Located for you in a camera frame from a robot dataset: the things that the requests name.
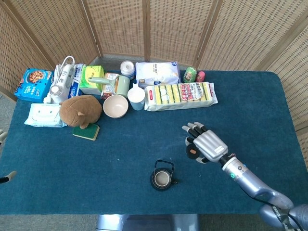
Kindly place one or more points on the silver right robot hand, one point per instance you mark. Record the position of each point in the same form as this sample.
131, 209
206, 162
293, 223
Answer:
209, 144

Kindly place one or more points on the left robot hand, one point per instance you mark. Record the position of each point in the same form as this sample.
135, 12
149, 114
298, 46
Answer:
7, 178

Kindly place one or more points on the black lid with orange knob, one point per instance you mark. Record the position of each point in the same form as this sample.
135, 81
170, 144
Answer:
191, 155

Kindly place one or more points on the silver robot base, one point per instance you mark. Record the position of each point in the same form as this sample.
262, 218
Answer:
144, 222

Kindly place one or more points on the black cast iron teapot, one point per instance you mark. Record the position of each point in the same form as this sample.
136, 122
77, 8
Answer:
156, 186

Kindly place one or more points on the yellow sponge multipack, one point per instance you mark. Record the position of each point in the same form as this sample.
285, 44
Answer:
180, 96

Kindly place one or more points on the green matryoshka doll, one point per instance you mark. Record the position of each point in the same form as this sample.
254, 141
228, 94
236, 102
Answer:
190, 75

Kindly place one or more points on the light blue wet wipes pack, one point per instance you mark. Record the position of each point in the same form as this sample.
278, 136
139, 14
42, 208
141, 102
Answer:
43, 115

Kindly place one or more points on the light blue cup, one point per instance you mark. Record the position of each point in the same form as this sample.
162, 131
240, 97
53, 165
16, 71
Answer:
136, 103

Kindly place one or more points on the white plastic bag pack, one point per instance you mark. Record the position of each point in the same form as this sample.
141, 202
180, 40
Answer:
156, 72

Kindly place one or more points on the blue tablecloth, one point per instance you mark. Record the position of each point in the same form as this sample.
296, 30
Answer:
96, 168

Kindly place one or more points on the green and yellow sponge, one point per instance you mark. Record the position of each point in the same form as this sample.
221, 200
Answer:
87, 133

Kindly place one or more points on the blue cookie box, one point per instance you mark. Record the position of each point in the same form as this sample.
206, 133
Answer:
32, 83

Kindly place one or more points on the brown capybara plush toy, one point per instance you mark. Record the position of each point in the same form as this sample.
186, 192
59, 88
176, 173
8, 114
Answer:
79, 110

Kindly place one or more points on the beige bowl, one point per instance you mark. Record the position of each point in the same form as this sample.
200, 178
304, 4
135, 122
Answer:
115, 107

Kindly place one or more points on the white hand mixer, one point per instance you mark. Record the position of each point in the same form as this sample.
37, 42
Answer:
61, 84

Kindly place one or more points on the white lidded jar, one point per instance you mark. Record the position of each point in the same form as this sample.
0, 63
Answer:
127, 68

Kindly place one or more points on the small orange snack box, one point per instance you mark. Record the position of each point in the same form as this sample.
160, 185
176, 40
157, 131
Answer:
107, 90

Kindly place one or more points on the blue and white carton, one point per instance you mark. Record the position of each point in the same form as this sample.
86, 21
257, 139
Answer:
76, 81

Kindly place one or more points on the wicker folding screen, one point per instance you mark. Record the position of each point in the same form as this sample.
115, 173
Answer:
178, 29

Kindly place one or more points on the green tissue box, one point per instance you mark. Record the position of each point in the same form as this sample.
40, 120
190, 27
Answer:
92, 73

